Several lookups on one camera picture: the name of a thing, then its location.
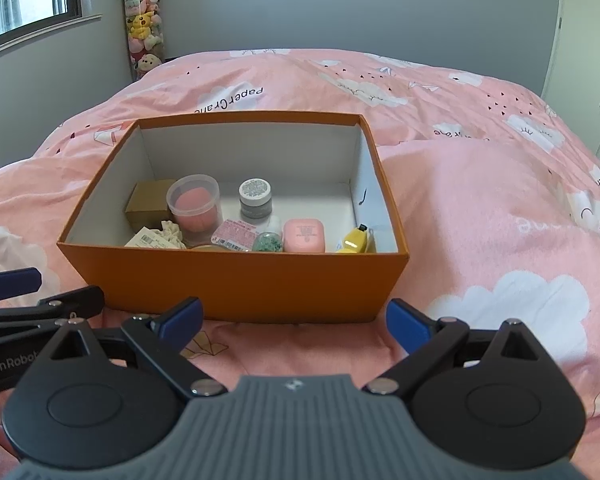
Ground clear container with pink sponge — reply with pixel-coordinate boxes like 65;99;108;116
166;173;225;247

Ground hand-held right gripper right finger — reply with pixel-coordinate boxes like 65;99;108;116
362;298;566;396

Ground orange cardboard box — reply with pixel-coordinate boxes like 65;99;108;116
56;111;410;324

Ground small grey jar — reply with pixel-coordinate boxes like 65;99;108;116
238;177;272;221

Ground clear tube of plush toys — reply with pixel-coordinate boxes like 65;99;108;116
115;0;168;81

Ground pink bottle with orange cap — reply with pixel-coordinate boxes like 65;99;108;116
282;217;327;254

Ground pink printed blanket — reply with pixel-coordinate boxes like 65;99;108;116
0;47;600;480

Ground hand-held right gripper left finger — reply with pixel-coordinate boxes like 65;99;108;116
32;296;228;397

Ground pink tin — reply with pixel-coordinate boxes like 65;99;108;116
211;219;261;252

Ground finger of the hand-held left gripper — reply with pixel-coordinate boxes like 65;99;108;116
0;285;106;327
0;267;43;304

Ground green spray bottle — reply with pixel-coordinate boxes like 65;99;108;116
251;215;284;253

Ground small white labelled box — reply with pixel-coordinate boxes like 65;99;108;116
124;226;171;248

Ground small brown cardboard box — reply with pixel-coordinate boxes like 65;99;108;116
125;178;178;233

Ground cream string bundle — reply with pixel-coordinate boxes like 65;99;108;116
159;219;188;249

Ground white door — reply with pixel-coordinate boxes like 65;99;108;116
542;0;600;171

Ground yellow tape measure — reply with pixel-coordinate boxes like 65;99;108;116
335;223;376;254

